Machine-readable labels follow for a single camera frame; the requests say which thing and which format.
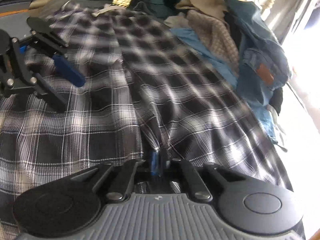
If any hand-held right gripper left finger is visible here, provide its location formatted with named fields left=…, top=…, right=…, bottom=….
left=71, top=150, right=160, bottom=202

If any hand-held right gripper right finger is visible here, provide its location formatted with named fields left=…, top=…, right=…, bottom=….
left=164, top=158, right=247, bottom=202

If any black white plaid shirt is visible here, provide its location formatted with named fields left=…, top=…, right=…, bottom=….
left=0, top=1, right=293, bottom=230

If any black garment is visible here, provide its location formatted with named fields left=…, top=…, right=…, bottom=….
left=269, top=87, right=284, bottom=115

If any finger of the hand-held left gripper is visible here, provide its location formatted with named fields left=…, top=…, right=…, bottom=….
left=29, top=54, right=86, bottom=113
left=12, top=17, right=69, bottom=48

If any tan houndstooth knit sweater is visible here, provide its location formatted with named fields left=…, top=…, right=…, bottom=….
left=186, top=10, right=240, bottom=73

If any white garment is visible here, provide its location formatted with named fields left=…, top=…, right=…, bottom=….
left=164, top=15, right=190, bottom=29

